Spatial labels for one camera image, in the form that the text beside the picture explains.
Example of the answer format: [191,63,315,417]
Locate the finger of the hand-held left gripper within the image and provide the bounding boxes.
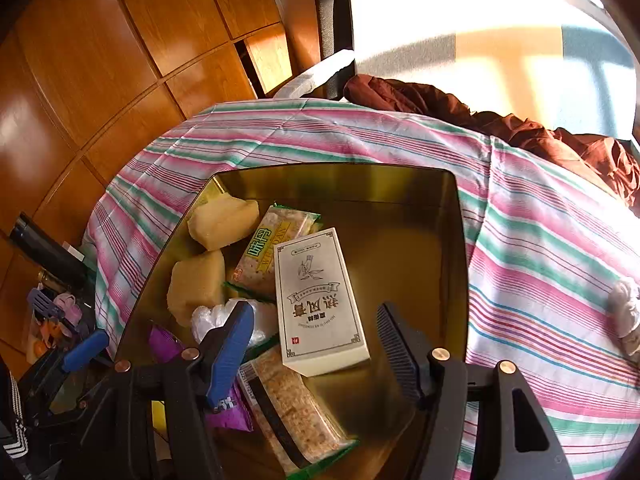
[20,330,111,411]

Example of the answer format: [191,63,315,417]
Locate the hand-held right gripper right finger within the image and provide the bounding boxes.
[376,302,573,480]

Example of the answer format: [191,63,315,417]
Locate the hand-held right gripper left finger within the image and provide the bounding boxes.
[75,301,255,480]

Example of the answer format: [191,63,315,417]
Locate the white plastic wrap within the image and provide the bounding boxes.
[191,299,278,348]

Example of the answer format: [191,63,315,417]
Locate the purple snack packet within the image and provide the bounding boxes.
[147,324,253,433]

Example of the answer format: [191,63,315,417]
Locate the yellow sponge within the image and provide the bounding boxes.
[166,249,227,328]
[187,197,261,252]

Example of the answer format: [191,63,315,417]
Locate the oat bar packet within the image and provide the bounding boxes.
[237,345,358,476]

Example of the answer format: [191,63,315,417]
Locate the white printed box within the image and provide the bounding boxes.
[273,227,372,378]

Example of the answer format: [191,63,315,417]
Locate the cracker packet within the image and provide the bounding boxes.
[222,202,322,306]

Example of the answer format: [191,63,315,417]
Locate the golden metal tin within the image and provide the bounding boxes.
[114,162,471,480]

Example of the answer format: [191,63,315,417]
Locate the colourful plastic toys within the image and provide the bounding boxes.
[25,285,96,361]

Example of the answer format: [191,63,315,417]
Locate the black long object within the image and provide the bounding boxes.
[10,212,96,291]

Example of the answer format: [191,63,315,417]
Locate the striped bedsheet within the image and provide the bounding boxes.
[82,99,640,480]

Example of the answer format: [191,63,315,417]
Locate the bagged yellow knit hat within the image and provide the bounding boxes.
[607,277,640,356]

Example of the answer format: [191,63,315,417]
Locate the red-brown cloth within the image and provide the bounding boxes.
[344,74,640,208]

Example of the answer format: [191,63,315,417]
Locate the wooden wardrobe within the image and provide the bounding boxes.
[0,0,321,376]

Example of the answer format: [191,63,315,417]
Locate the grey upholstered armchair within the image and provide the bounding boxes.
[274,0,640,141]

